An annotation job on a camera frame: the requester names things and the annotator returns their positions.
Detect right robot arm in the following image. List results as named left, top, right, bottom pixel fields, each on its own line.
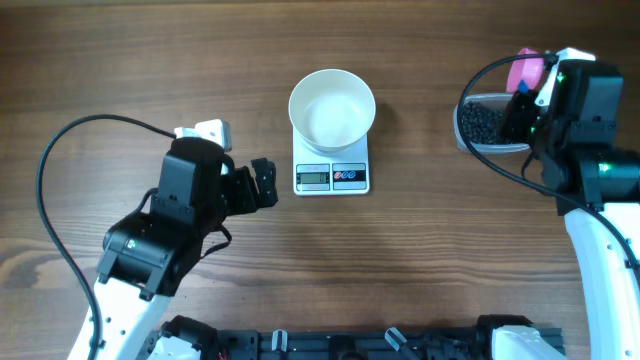
left=500, top=59, right=639, bottom=359

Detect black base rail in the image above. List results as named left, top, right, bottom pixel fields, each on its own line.
left=149, top=314, right=566, bottom=360

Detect black cable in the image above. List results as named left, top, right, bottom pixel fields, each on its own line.
left=455, top=52, right=640, bottom=281
left=35, top=113, right=179, bottom=360

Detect clear plastic container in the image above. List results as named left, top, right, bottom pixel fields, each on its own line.
left=453, top=93, right=529, bottom=154

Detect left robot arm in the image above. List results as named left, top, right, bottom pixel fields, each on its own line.
left=69, top=137, right=278, bottom=359

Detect pink scoop with blue handle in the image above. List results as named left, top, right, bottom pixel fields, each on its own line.
left=506, top=48, right=545, bottom=93

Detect left black cable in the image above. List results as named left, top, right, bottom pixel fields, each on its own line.
left=35, top=113, right=179, bottom=360

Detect white bowl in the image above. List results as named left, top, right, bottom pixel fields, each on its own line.
left=288, top=69, right=377, bottom=153

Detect black beans in container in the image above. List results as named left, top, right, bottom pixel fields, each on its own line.
left=461, top=102, right=509, bottom=145

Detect white kitchen scale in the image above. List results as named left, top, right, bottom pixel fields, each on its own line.
left=293, top=130, right=370, bottom=196

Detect right black cable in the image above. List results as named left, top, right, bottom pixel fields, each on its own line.
left=455, top=52, right=640, bottom=281

